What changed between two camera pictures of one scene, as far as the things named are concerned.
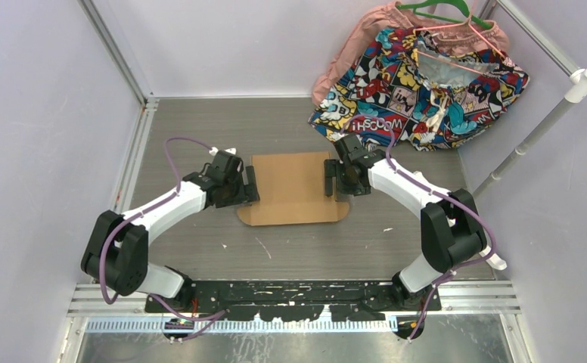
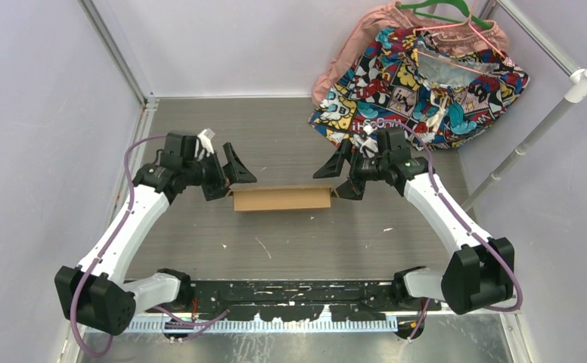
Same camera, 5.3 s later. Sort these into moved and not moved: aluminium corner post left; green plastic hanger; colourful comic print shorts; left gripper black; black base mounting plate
Moved: left gripper black
Not moved: green plastic hanger; aluminium corner post left; black base mounting plate; colourful comic print shorts
